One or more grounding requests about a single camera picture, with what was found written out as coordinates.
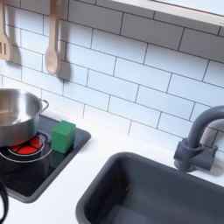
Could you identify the black glass stove top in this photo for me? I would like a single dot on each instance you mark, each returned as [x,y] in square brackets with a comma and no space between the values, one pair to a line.
[32,172]

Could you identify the dark grey tap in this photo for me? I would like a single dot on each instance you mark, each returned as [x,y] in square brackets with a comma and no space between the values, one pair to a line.
[194,145]

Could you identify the steel cooking pot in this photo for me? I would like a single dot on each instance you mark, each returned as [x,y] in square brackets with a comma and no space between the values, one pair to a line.
[17,116]

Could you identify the dark grey sink basin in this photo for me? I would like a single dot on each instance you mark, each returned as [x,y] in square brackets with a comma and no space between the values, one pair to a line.
[154,192]

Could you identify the wooden slotted spatula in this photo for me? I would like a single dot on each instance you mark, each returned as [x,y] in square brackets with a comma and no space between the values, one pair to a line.
[4,46]

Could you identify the wooden spoon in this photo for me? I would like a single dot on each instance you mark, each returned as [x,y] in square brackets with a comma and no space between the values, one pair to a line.
[52,58]

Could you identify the green wooden block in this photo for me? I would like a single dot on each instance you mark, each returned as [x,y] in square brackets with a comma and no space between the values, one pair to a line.
[62,137]

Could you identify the white wall shelf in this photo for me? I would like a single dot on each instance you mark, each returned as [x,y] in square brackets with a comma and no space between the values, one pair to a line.
[186,10]

